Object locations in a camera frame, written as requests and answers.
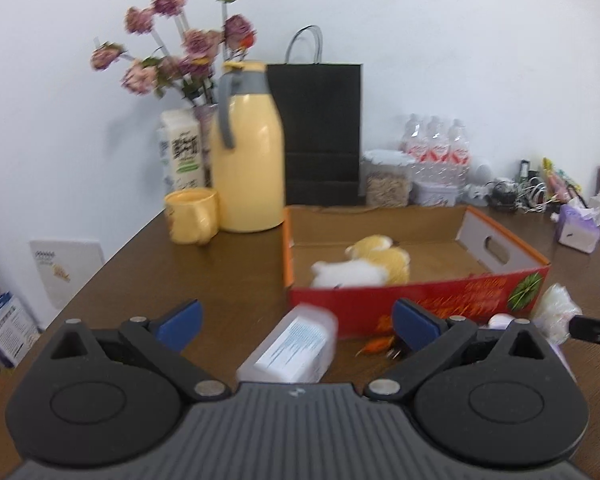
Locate white leaflet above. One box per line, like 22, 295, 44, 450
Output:
29, 240, 105, 311

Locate middle water bottle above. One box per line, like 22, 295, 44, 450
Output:
425, 116, 450, 164

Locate purple tissue pack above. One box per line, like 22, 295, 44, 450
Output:
552, 198, 600, 255

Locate white milk carton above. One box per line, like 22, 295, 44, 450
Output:
158, 108, 206, 193

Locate white plastic rectangular case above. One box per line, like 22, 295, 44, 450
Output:
236, 304, 338, 384

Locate dried orange flower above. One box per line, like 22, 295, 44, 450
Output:
356, 336, 396, 356

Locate right water bottle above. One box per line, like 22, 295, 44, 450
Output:
448, 119, 470, 186

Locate black paper shopping bag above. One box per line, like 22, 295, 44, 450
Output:
266, 25, 362, 207

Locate colourful snack packet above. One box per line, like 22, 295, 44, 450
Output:
541, 157, 581, 204

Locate yellow ceramic mug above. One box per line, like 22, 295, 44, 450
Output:
164, 188, 219, 245

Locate left water bottle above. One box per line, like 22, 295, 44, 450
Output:
400, 114, 428, 162

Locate plush corgi toy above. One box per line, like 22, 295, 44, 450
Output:
311, 235, 411, 289

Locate clear seed storage container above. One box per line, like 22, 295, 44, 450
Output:
361, 150, 415, 208

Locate water bottle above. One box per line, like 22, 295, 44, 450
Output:
425, 116, 450, 164
448, 119, 470, 186
400, 114, 428, 162

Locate white toy robot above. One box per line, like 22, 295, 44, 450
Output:
466, 158, 494, 207

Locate yellow thermos jug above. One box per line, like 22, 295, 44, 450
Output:
210, 61, 285, 233

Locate red orange cardboard box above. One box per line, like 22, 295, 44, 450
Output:
283, 206, 550, 338

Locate small white tin box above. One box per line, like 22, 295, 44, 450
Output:
412, 181, 460, 207

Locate dried pink rose bouquet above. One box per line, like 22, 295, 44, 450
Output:
90, 0, 257, 106

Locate tangled cables and chargers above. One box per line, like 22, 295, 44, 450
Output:
484, 159, 562, 215

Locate white round lid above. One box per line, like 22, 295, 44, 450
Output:
488, 313, 515, 330

